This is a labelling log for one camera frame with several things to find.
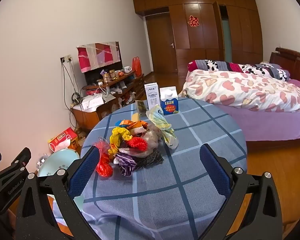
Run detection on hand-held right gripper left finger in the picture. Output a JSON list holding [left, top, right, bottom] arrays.
[[15, 145, 102, 240]]

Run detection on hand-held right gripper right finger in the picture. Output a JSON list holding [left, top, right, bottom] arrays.
[[199, 144, 283, 240]]

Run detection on red plastic bag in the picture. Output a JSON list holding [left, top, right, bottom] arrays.
[[94, 140, 114, 178]]

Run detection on light blue paw-print bin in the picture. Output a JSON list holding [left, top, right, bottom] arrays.
[[37, 148, 80, 178]]

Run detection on purple foil wrapper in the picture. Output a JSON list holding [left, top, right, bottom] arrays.
[[114, 152, 138, 177]]

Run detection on red foam mesh net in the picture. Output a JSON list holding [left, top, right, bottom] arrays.
[[127, 137, 149, 151]]

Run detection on orange snack wrapper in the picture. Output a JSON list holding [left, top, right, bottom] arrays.
[[115, 119, 148, 131]]

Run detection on clear plastic bag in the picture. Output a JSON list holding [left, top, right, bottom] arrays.
[[119, 129, 163, 158]]

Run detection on blue plaid tablecloth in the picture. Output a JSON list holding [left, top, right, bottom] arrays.
[[52, 97, 248, 240]]

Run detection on red cardboard box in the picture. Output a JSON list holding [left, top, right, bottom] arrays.
[[48, 127, 79, 153]]

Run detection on white flat box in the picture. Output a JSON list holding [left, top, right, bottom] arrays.
[[80, 96, 106, 111]]

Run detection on purple bedsheet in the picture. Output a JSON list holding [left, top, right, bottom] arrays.
[[214, 78, 300, 142]]

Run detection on red round tin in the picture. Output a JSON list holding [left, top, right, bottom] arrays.
[[81, 85, 102, 96]]

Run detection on blue drink carton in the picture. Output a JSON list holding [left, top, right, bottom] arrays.
[[160, 86, 179, 116]]

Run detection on dark snack packet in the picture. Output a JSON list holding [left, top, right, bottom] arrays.
[[135, 100, 147, 113]]

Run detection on wooden television cabinet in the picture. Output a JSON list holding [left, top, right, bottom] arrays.
[[71, 70, 145, 131]]

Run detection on white milk carton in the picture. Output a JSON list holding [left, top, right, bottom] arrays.
[[144, 83, 161, 111]]

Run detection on black television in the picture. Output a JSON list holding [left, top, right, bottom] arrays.
[[84, 41, 124, 86]]

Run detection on folded floral striped blanket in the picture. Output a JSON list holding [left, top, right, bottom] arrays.
[[187, 59, 291, 81]]

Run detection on red pink television cloth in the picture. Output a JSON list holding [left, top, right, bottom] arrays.
[[76, 42, 122, 74]]

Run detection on orange plastic bag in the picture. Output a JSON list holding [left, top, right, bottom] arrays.
[[132, 56, 142, 78]]

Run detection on brown wooden door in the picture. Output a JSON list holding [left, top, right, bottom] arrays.
[[146, 12, 178, 75]]

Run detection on wooden bed headboard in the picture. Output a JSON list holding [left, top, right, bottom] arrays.
[[268, 47, 300, 82]]

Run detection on brown wooden wardrobe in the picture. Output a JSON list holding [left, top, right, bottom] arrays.
[[132, 0, 263, 91]]

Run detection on hanging power cables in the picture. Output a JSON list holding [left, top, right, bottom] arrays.
[[61, 60, 81, 132]]

